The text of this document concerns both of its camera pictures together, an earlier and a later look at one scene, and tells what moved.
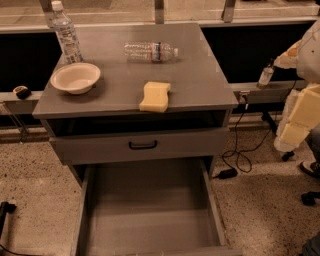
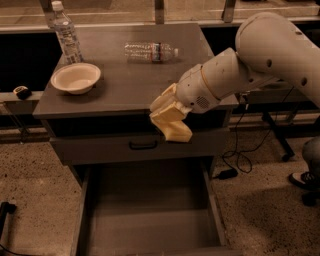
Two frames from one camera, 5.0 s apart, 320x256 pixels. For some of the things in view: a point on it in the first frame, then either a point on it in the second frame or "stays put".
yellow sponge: x=155 y=97 -> x=174 y=130
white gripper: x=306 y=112 -> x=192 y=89
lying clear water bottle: x=150 y=51 stays put
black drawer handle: x=143 y=147 stays put
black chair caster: x=308 y=199 stays put
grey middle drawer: x=140 y=146 stays put
